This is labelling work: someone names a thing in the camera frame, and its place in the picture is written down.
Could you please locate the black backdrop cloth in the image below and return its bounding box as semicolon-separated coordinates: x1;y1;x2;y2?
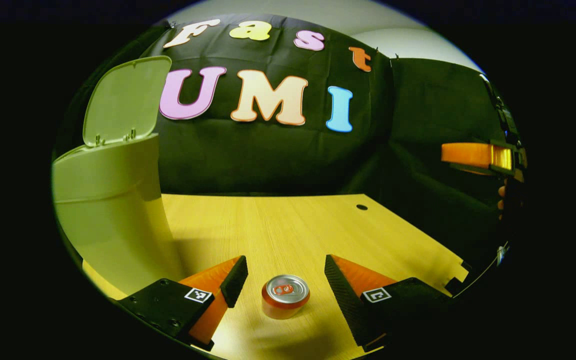
55;12;524;261

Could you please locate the pale green desktop garbage bin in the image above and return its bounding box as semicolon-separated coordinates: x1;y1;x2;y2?
51;55;186;296

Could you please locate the wooden desktop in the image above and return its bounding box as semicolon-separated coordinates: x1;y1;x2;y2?
82;192;473;360

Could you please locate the orange pop can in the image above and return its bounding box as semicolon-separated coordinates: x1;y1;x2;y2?
261;274;312;321

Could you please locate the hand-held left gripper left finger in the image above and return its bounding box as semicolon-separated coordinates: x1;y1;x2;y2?
117;255;250;352

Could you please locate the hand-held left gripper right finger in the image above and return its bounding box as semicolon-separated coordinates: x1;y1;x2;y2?
324;254;461;353

